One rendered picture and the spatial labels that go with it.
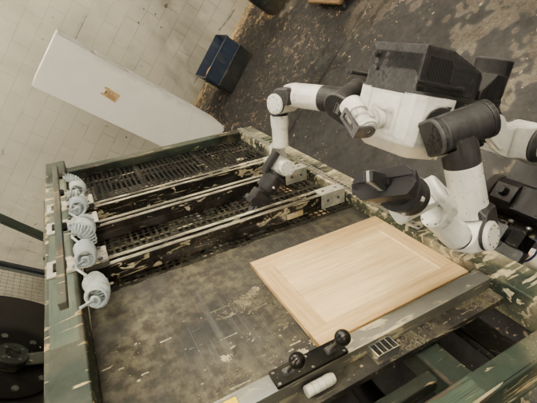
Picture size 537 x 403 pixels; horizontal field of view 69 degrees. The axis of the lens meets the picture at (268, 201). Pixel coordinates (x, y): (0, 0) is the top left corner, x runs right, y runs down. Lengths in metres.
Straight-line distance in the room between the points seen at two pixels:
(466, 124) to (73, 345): 1.10
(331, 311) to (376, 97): 0.64
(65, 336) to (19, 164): 5.35
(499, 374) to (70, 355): 1.00
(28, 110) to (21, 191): 1.19
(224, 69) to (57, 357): 4.56
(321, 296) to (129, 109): 3.86
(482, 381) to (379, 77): 0.81
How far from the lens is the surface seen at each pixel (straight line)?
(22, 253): 7.07
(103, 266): 1.46
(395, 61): 1.19
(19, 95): 6.16
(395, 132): 1.15
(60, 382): 1.08
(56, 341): 1.19
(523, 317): 1.36
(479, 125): 1.05
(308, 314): 1.17
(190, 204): 1.77
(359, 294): 1.24
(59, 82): 4.67
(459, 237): 1.05
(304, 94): 1.43
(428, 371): 1.17
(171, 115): 4.86
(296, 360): 0.88
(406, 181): 0.75
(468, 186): 1.08
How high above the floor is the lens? 2.15
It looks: 35 degrees down
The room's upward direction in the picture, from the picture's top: 65 degrees counter-clockwise
